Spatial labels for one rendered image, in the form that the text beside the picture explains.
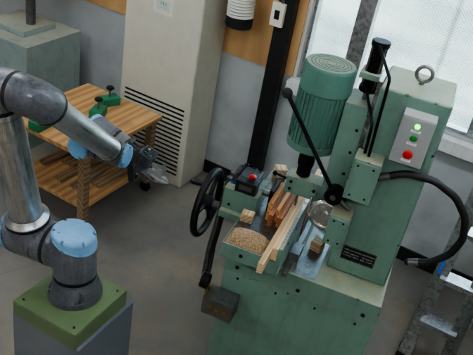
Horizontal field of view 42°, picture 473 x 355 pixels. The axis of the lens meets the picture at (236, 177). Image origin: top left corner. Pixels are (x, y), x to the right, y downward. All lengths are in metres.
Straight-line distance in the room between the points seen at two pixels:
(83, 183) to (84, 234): 1.23
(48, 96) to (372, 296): 1.26
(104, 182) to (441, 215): 1.91
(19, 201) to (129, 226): 1.60
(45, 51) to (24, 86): 2.30
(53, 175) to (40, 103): 1.93
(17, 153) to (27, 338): 0.73
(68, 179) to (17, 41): 0.93
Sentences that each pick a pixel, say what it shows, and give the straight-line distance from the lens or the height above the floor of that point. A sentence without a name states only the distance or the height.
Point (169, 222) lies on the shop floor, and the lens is 3.68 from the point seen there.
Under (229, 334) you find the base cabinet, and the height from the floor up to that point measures 0.40.
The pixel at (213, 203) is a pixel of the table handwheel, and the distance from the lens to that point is 2.45.
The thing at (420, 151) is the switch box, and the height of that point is 1.38.
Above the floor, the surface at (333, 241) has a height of 0.98.
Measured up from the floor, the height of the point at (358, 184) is 1.21.
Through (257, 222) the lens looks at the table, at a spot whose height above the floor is 0.90.
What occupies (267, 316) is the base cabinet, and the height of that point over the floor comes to 0.57.
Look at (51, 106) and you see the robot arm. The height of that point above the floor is 1.38.
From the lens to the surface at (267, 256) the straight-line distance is 2.06.
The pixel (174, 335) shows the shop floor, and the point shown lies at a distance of 3.04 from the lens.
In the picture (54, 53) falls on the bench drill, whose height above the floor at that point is 0.61.
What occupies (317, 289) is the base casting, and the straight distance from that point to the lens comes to 2.24.
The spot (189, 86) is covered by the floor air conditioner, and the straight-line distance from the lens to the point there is 3.65.
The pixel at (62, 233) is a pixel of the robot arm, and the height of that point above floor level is 0.89.
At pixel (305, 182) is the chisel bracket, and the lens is 2.24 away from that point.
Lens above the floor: 2.22
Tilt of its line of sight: 32 degrees down
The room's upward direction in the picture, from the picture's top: 11 degrees clockwise
